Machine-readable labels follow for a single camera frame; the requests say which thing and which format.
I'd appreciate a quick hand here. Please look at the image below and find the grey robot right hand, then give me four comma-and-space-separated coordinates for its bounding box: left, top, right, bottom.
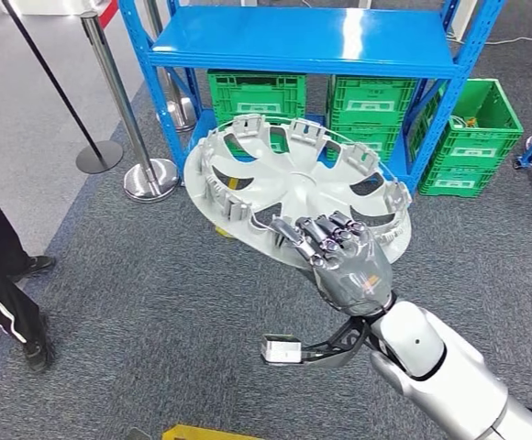
270, 210, 395, 318

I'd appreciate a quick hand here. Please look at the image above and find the grey plastic wheel cover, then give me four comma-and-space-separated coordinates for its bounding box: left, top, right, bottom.
183, 113, 413, 272

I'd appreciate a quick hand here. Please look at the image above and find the black stanchion post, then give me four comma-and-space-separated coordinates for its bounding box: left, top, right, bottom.
0, 0, 124, 176

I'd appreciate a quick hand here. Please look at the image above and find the short red barrier belt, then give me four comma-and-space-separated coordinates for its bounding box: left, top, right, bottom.
98, 0, 120, 29

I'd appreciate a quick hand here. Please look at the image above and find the white platform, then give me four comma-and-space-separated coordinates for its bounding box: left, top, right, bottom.
0, 0, 111, 17

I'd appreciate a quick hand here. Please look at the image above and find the folded green crate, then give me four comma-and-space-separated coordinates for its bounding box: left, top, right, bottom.
408, 84, 446, 162

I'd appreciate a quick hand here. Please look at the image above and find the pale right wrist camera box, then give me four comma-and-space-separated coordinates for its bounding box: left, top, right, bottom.
260, 334, 303, 367

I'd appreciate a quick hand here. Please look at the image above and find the white floor cable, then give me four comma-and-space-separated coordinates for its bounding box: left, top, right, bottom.
446, 33, 532, 47

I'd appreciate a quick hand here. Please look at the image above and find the white table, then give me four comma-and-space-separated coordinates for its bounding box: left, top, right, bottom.
452, 0, 478, 40

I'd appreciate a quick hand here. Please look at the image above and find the open green plastic crate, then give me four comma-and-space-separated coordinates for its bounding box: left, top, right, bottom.
418, 79, 525, 199

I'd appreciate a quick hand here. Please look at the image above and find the yellow floor tape line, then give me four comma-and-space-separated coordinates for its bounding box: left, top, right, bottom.
162, 423, 267, 440

